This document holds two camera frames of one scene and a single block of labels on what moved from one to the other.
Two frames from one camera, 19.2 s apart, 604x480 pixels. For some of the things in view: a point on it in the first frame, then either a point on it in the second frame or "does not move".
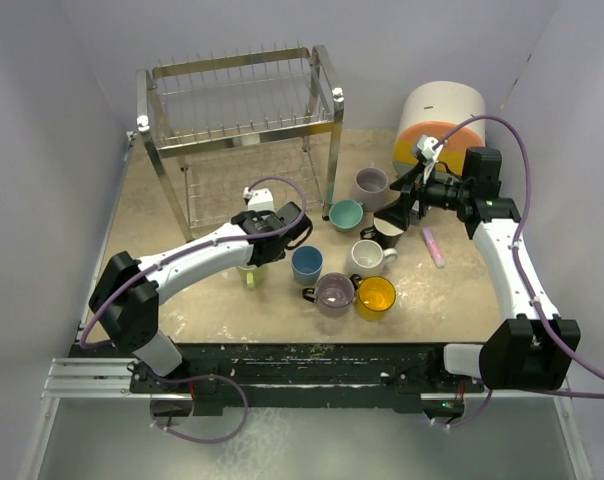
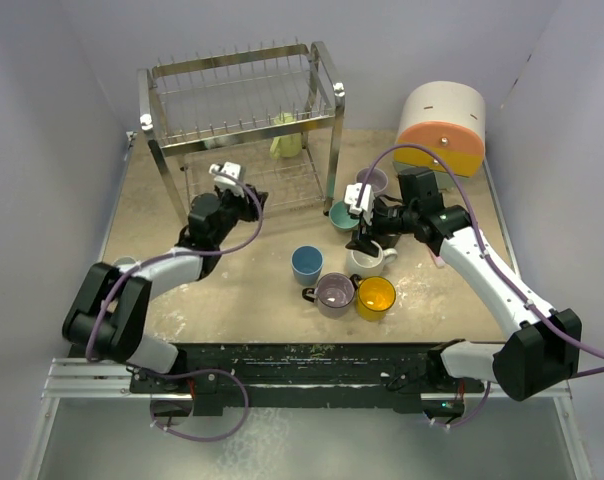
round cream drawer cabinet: [436, 109] does not move
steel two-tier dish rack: [242, 129] does not move
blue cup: [307, 262] does not move
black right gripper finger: [408, 179] -> [356, 242]
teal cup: [346, 214] does not move
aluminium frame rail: [93, 379] does not move
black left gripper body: [280, 255] -> [234, 207]
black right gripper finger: [397, 213] -> [367, 246]
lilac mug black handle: [333, 294] does not move
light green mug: [251, 279] -> [286, 145]
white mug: [367, 258] does not move
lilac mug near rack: [370, 187] does not move
